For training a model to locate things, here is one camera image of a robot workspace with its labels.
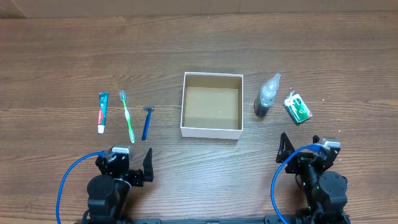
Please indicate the white cardboard box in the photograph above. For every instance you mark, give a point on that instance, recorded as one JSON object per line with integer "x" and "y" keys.
{"x": 212, "y": 105}

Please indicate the clear bottle with dark liquid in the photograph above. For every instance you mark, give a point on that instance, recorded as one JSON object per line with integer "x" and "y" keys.
{"x": 266, "y": 96}

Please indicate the green white toothbrush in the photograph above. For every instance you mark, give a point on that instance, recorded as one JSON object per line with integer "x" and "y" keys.
{"x": 123, "y": 98}

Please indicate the Colgate toothpaste tube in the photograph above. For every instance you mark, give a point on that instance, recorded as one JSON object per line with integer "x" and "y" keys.
{"x": 103, "y": 103}

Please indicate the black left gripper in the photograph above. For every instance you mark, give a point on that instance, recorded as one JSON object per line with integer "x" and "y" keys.
{"x": 137, "y": 177}

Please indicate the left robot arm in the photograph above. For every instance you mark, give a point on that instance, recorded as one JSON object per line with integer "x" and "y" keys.
{"x": 108, "y": 192}

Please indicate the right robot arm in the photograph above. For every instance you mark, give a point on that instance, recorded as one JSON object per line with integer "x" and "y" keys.
{"x": 324, "y": 190}

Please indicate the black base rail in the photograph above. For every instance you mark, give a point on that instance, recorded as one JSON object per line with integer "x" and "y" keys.
{"x": 211, "y": 221}

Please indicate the blue disposable razor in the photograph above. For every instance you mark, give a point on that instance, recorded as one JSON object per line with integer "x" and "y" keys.
{"x": 147, "y": 122}

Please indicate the green Dettol soap bar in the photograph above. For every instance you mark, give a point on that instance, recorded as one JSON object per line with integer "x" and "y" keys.
{"x": 297, "y": 108}

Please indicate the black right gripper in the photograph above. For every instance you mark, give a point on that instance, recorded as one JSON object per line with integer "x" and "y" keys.
{"x": 300, "y": 162}

